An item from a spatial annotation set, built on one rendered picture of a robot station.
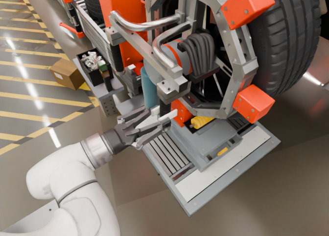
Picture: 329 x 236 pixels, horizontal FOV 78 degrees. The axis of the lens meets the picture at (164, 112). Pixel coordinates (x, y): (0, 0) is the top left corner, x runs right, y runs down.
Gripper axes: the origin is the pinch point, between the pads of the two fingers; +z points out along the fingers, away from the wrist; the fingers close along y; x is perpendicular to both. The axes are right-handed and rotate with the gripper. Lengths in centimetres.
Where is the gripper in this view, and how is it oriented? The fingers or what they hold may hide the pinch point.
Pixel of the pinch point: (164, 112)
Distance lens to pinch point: 66.2
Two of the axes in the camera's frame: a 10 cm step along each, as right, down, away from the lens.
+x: 0.0, -6.0, -8.0
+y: 5.7, 6.6, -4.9
